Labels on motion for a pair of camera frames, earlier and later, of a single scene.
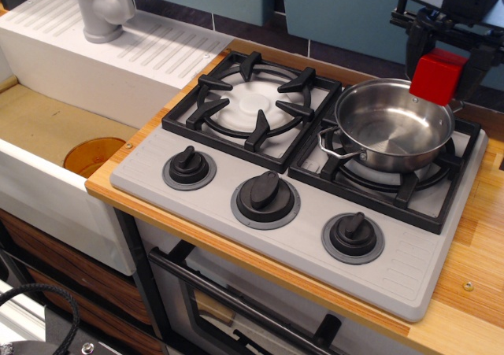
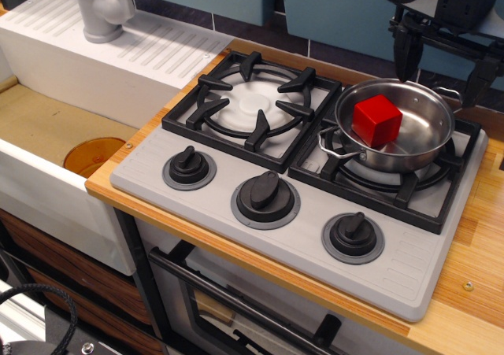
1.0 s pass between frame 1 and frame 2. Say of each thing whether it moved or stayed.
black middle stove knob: stayed
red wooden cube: moved
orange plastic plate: stayed
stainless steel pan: stayed
